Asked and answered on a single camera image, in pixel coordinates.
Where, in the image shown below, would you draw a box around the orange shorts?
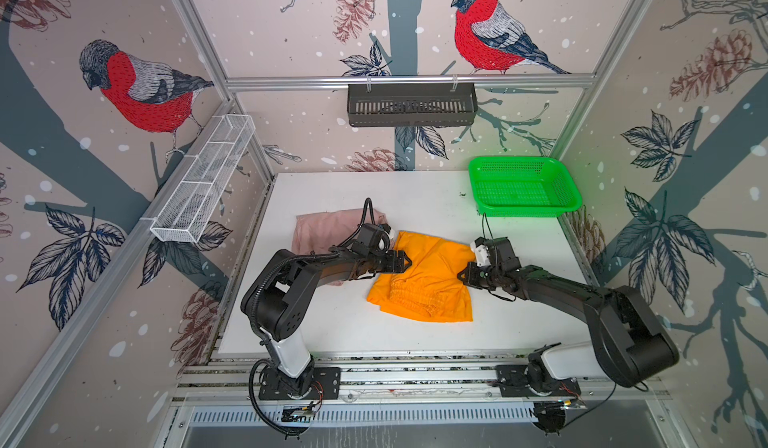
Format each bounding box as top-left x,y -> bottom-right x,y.
367,231 -> 475,323

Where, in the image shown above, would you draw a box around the pink shorts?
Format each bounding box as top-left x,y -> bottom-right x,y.
290,209 -> 388,292

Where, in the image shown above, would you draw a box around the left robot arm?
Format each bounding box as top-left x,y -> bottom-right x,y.
240,248 -> 412,397

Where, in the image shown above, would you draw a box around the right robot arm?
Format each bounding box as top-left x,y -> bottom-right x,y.
457,238 -> 680,393

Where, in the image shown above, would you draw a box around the green plastic basket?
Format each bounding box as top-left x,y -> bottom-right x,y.
468,156 -> 583,218

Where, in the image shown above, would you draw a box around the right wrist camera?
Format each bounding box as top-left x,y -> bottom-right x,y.
470,238 -> 496,268

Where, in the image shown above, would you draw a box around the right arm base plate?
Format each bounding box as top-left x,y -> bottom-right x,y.
495,364 -> 581,399

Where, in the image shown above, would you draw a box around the aluminium mounting rail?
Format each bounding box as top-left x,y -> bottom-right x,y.
173,354 -> 661,404

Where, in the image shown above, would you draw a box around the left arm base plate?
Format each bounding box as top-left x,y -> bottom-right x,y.
258,366 -> 341,401

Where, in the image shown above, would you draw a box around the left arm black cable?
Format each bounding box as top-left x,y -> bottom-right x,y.
247,267 -> 316,438

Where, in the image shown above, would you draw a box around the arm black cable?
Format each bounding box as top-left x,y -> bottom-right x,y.
539,381 -> 649,434
247,267 -> 316,438

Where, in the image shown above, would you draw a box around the black wall shelf basket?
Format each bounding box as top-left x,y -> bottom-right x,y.
347,83 -> 478,128

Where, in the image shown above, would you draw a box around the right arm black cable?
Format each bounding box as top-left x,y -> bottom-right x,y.
539,381 -> 649,434

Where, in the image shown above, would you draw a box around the white wire wall basket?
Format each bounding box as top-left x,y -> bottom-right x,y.
150,114 -> 255,243

